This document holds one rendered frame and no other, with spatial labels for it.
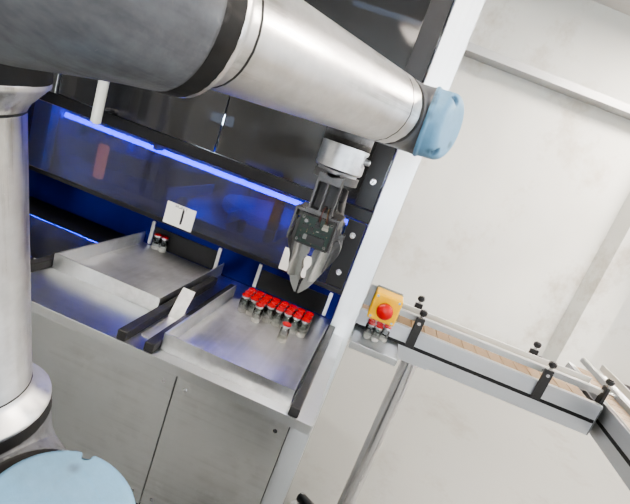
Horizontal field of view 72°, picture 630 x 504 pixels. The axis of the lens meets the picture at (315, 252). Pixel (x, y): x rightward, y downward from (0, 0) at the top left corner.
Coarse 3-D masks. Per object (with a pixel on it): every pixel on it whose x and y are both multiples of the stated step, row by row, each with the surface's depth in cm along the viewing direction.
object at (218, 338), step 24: (216, 312) 101; (168, 336) 79; (192, 336) 87; (216, 336) 91; (240, 336) 94; (264, 336) 98; (288, 336) 102; (312, 336) 106; (192, 360) 79; (216, 360) 78; (240, 360) 85; (264, 360) 88; (288, 360) 91; (240, 384) 78; (264, 384) 77; (288, 384) 83
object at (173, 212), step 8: (168, 200) 114; (168, 208) 115; (176, 208) 114; (184, 208) 114; (168, 216) 115; (176, 216) 115; (184, 216) 114; (192, 216) 114; (176, 224) 115; (184, 224) 115; (192, 224) 114
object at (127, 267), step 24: (120, 240) 116; (72, 264) 94; (96, 264) 103; (120, 264) 108; (144, 264) 113; (168, 264) 118; (192, 264) 124; (120, 288) 92; (144, 288) 100; (168, 288) 104
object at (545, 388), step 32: (416, 320) 118; (416, 352) 120; (448, 352) 119; (480, 352) 122; (512, 352) 124; (480, 384) 118; (512, 384) 117; (544, 384) 114; (576, 384) 116; (544, 416) 117; (576, 416) 115
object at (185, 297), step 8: (184, 288) 94; (184, 296) 93; (192, 296) 93; (176, 304) 93; (184, 304) 93; (176, 312) 92; (184, 312) 92; (168, 320) 90; (152, 328) 85; (160, 328) 86; (144, 336) 82; (152, 336) 82
